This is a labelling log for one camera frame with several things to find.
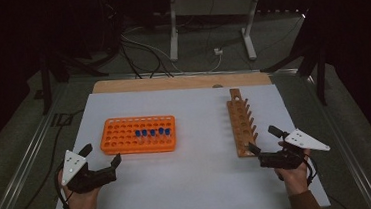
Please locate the wooden test tube rack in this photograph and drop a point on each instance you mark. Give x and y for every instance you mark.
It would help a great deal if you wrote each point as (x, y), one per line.
(236, 114)

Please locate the aluminium floor rail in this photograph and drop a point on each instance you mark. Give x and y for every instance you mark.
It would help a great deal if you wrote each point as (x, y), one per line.
(344, 152)
(21, 174)

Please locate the blue-capped test tube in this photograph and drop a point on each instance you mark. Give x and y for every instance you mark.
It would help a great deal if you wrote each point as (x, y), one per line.
(167, 131)
(138, 133)
(160, 130)
(144, 133)
(152, 132)

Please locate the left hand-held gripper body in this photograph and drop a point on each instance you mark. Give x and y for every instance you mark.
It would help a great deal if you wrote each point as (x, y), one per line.
(73, 165)

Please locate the black tripod stand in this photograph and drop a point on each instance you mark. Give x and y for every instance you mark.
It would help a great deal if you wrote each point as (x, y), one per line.
(45, 85)
(321, 80)

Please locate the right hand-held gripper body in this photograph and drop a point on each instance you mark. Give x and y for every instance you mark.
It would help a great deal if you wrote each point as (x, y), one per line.
(305, 140)

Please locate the white metal stand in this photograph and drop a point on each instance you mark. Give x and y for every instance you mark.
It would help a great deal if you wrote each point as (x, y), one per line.
(212, 7)

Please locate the white plug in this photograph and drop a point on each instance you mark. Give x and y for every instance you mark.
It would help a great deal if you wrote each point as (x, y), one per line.
(218, 51)

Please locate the orange test tube rack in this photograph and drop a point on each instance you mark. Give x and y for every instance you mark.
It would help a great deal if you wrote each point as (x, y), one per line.
(173, 142)

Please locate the person's right hand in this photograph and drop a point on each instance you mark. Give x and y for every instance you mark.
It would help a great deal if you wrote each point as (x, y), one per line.
(295, 181)

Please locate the person's left hand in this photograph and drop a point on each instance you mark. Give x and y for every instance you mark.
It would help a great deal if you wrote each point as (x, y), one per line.
(80, 201)

